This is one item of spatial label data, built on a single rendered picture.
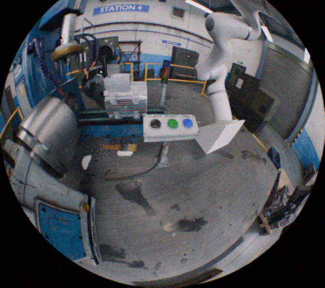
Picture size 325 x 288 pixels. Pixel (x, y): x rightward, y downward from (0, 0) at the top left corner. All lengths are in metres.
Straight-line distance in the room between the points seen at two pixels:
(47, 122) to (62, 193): 0.20
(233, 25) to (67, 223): 0.71
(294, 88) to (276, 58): 1.78
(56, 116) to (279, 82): 6.89
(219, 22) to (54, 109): 0.56
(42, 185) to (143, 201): 0.35
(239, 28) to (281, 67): 6.51
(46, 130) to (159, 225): 0.48
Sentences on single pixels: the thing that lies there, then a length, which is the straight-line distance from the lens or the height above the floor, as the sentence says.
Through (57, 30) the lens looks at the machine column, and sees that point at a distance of 0.87.
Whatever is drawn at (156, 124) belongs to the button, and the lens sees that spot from 0.26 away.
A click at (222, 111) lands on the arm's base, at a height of 1.03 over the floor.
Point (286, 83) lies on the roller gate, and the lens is 6.66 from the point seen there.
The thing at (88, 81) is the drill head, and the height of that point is 1.09.
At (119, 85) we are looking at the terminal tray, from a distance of 0.45.
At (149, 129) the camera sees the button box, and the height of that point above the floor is 1.06.
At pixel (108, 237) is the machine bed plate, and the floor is 0.80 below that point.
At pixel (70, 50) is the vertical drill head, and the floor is 1.31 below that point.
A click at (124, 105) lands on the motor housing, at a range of 0.45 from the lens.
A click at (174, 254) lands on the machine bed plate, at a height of 0.80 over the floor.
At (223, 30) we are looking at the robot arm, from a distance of 0.38.
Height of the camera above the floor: 1.24
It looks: 40 degrees down
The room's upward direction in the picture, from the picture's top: 8 degrees clockwise
